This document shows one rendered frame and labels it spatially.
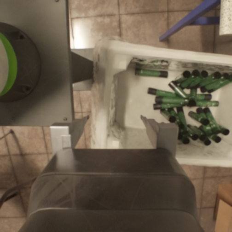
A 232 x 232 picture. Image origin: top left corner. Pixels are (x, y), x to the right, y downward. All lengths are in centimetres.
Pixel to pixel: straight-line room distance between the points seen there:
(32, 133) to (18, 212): 86
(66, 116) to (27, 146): 123
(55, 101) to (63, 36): 13
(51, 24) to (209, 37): 122
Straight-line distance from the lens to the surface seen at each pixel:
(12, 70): 31
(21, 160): 167
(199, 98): 88
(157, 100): 81
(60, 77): 35
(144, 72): 79
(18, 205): 197
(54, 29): 36
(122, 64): 59
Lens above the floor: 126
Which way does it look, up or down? 75 degrees down
